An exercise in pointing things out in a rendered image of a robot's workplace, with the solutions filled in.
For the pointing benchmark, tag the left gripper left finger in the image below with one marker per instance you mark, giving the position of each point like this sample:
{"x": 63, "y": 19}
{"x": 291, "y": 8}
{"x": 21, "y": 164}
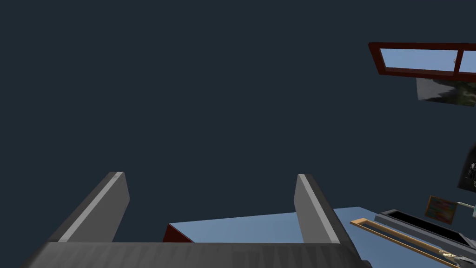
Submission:
{"x": 97, "y": 210}

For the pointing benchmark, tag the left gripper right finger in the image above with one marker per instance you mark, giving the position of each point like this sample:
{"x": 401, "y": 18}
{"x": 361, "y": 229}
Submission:
{"x": 314, "y": 214}

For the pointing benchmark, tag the colourful wooden framed picture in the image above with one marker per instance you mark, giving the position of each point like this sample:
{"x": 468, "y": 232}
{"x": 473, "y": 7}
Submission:
{"x": 441, "y": 209}

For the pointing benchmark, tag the light wooden frame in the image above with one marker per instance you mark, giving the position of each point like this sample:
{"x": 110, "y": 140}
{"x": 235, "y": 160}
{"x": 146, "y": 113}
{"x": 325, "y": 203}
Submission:
{"x": 401, "y": 238}

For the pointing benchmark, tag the black wall picture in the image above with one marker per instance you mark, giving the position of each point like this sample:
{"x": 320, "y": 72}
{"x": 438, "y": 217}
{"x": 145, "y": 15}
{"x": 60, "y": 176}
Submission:
{"x": 469, "y": 171}

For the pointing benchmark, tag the grey wall picture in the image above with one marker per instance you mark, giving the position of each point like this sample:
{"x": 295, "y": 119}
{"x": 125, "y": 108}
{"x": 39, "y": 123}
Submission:
{"x": 444, "y": 91}

